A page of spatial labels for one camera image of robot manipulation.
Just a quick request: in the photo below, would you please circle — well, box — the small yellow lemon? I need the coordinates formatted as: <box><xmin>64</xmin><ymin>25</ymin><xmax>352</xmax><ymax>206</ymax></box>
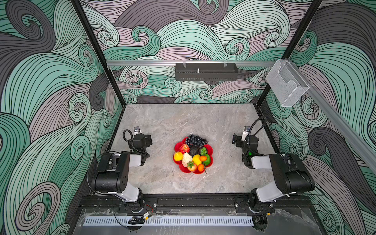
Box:
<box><xmin>173</xmin><ymin>151</ymin><xmax>183</xmax><ymax>162</ymax></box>

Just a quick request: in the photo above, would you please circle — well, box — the red apple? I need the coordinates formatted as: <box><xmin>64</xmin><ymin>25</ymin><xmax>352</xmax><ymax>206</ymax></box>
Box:
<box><xmin>179</xmin><ymin>144</ymin><xmax>190</xmax><ymax>154</ymax></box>

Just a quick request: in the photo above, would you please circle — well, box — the green lime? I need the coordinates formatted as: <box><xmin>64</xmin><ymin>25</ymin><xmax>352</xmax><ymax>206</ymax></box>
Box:
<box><xmin>203</xmin><ymin>154</ymin><xmax>211</xmax><ymax>166</ymax></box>

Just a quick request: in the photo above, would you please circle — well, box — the beige garlic bulb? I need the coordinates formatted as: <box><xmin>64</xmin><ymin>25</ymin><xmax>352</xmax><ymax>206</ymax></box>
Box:
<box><xmin>182</xmin><ymin>152</ymin><xmax>193</xmax><ymax>167</ymax></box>

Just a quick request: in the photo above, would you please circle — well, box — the black grape bunch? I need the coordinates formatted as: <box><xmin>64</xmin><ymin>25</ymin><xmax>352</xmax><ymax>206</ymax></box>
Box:
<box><xmin>184</xmin><ymin>134</ymin><xmax>208</xmax><ymax>148</ymax></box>

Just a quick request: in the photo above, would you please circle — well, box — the red flower-shaped fruit bowl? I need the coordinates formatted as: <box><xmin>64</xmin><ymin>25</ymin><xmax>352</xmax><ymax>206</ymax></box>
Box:
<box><xmin>173</xmin><ymin>137</ymin><xmax>214</xmax><ymax>174</ymax></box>

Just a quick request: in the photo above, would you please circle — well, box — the large yellow lemon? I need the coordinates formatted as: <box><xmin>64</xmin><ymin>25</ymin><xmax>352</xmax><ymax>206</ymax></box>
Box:
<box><xmin>193</xmin><ymin>154</ymin><xmax>202</xmax><ymax>166</ymax></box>

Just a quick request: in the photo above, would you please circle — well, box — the red peach with leaf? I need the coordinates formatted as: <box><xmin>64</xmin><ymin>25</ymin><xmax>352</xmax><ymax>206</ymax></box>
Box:
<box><xmin>187</xmin><ymin>161</ymin><xmax>197</xmax><ymax>172</ymax></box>

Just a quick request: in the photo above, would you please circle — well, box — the dark avocado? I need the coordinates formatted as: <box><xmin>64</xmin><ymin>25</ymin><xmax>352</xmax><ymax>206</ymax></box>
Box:
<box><xmin>189</xmin><ymin>146</ymin><xmax>199</xmax><ymax>156</ymax></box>

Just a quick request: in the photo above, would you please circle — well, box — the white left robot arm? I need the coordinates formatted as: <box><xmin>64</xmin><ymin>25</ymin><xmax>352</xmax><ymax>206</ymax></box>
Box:
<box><xmin>87</xmin><ymin>129</ymin><xmax>152</xmax><ymax>203</ymax></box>

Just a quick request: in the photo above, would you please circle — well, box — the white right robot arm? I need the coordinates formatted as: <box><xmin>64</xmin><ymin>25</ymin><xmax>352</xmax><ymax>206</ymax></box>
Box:
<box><xmin>232</xmin><ymin>134</ymin><xmax>315</xmax><ymax>203</ymax></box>

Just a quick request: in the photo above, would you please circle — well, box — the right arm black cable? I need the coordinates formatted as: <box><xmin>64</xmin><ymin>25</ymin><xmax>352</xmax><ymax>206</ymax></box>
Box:
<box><xmin>247</xmin><ymin>116</ymin><xmax>267</xmax><ymax>155</ymax></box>

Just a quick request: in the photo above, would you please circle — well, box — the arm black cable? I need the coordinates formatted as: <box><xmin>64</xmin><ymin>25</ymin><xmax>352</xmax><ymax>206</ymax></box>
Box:
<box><xmin>122</xmin><ymin>129</ymin><xmax>150</xmax><ymax>158</ymax></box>
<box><xmin>247</xmin><ymin>116</ymin><xmax>267</xmax><ymax>155</ymax></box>

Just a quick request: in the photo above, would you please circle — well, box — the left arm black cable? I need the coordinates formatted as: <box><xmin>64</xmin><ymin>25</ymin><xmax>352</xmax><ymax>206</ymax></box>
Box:
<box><xmin>122</xmin><ymin>129</ymin><xmax>150</xmax><ymax>158</ymax></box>

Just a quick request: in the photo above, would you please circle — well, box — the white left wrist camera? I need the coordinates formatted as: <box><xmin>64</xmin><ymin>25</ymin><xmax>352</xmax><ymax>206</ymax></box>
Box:
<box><xmin>133</xmin><ymin>126</ymin><xmax>141</xmax><ymax>135</ymax></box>

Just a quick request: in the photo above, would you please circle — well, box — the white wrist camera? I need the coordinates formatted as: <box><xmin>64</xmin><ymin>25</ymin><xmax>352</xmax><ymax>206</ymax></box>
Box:
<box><xmin>133</xmin><ymin>126</ymin><xmax>141</xmax><ymax>135</ymax></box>
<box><xmin>241</xmin><ymin>126</ymin><xmax>251</xmax><ymax>141</ymax></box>

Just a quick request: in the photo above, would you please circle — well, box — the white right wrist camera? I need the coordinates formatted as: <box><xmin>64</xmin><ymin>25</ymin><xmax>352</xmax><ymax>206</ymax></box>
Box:
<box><xmin>241</xmin><ymin>126</ymin><xmax>251</xmax><ymax>141</ymax></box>

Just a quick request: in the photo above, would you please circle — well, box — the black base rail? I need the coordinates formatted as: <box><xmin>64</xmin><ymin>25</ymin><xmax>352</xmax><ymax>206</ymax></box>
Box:
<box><xmin>79</xmin><ymin>193</ymin><xmax>313</xmax><ymax>215</ymax></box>

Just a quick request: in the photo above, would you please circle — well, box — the clear plastic wall bin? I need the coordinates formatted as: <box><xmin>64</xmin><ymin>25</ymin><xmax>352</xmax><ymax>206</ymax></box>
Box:
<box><xmin>266</xmin><ymin>59</ymin><xmax>309</xmax><ymax>107</ymax></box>

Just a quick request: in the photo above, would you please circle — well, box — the black perforated wall tray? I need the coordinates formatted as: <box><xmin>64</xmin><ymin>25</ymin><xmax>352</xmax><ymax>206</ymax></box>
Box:
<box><xmin>175</xmin><ymin>63</ymin><xmax>239</xmax><ymax>82</ymax></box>

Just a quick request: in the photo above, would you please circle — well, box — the white slotted cable duct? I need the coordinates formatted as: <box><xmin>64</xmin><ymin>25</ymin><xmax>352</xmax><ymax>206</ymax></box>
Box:
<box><xmin>83</xmin><ymin>216</ymin><xmax>254</xmax><ymax>227</ymax></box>

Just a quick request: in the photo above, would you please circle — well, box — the aluminium rail back wall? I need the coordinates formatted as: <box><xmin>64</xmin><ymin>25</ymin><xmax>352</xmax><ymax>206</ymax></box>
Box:
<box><xmin>106</xmin><ymin>60</ymin><xmax>276</xmax><ymax>67</ymax></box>

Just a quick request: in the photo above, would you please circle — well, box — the aluminium rail wall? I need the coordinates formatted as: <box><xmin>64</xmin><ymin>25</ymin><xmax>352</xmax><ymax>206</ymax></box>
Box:
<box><xmin>106</xmin><ymin>60</ymin><xmax>276</xmax><ymax>67</ymax></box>
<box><xmin>292</xmin><ymin>63</ymin><xmax>376</xmax><ymax>169</ymax></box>

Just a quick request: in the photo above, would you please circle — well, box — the aluminium rail right wall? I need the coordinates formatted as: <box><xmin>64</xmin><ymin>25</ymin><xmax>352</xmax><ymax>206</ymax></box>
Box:
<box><xmin>292</xmin><ymin>63</ymin><xmax>376</xmax><ymax>169</ymax></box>

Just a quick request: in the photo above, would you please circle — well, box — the black frame post right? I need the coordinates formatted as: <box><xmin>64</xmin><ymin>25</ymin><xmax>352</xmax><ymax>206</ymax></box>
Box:
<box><xmin>257</xmin><ymin>0</ymin><xmax>323</xmax><ymax>107</ymax></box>

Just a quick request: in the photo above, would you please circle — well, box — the black frame post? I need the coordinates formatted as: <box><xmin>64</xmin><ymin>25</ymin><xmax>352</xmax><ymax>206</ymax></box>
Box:
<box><xmin>257</xmin><ymin>0</ymin><xmax>323</xmax><ymax>107</ymax></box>
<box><xmin>70</xmin><ymin>0</ymin><xmax>127</xmax><ymax>107</ymax></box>

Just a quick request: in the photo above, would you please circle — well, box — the black frame post left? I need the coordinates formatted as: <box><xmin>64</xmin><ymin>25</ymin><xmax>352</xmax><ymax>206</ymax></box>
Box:
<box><xmin>70</xmin><ymin>0</ymin><xmax>127</xmax><ymax>107</ymax></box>

